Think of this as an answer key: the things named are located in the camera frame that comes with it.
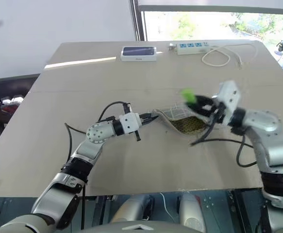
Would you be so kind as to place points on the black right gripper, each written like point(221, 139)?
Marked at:
point(215, 111)

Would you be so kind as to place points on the silver rounded robot leg cover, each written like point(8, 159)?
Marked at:
point(131, 208)
point(192, 211)

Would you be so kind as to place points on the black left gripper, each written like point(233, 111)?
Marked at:
point(143, 120)

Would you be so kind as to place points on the white box with blue top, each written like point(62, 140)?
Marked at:
point(138, 54)

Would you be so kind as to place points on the green marker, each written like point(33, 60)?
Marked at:
point(188, 95)

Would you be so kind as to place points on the dark cluttered side furniture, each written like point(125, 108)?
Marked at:
point(5, 97)

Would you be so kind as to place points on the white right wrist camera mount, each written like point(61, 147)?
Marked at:
point(229, 97)

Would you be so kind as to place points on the white power strip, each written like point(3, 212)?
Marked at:
point(192, 46)

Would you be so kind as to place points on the grey plaid pouch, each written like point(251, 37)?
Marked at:
point(180, 121)

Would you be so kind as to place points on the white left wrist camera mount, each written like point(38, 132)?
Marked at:
point(130, 122)

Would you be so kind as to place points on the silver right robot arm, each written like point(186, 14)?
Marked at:
point(265, 121)

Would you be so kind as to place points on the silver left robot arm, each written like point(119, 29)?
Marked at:
point(95, 133)

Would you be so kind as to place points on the dark window frame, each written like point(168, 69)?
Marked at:
point(137, 19)

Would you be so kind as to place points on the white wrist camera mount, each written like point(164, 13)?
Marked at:
point(130, 122)
point(229, 97)

